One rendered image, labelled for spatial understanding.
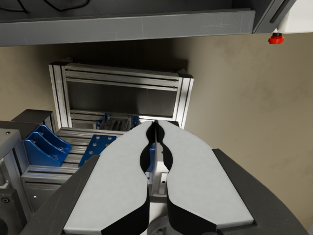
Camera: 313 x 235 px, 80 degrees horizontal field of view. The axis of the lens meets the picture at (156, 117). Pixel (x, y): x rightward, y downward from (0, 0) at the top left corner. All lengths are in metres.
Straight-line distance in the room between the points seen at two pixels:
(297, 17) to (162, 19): 0.23
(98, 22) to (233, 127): 1.45
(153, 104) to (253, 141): 0.99
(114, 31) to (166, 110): 0.92
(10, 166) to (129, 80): 0.77
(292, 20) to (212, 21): 0.13
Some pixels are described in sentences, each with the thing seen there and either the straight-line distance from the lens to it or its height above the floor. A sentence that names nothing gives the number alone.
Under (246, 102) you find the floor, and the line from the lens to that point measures 1.63.
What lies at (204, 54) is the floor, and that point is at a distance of 1.40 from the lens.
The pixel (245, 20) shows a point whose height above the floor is 0.95.
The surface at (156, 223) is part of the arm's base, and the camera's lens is 0.52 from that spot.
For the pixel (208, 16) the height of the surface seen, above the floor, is 0.95.
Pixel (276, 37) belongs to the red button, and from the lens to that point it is 0.61.
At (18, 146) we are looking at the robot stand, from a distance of 0.62.
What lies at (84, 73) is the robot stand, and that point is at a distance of 1.21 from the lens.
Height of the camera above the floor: 1.33
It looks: 62 degrees down
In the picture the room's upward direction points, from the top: 177 degrees clockwise
